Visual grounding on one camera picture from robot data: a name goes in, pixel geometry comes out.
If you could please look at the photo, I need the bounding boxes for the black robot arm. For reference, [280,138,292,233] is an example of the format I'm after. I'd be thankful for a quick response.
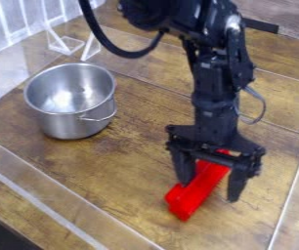
[119,0,267,202]

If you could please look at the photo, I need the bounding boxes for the silver metal pot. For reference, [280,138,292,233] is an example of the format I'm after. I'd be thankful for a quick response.
[24,62,118,140]

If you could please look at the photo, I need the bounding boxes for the black strip on table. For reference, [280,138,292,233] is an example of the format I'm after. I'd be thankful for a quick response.
[244,18,279,34]

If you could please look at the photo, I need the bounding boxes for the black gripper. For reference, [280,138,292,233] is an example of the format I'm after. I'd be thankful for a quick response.
[166,104,267,202]

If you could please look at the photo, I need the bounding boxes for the black cable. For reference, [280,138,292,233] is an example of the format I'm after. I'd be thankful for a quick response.
[78,0,166,60]

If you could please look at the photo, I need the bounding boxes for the red rectangular block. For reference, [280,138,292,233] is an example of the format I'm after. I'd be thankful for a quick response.
[164,160,230,221]

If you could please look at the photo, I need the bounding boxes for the clear acrylic stand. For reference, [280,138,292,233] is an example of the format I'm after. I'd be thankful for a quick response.
[46,25,102,62]

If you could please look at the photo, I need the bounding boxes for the clear acrylic front panel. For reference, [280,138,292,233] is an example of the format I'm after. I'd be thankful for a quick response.
[0,145,163,250]

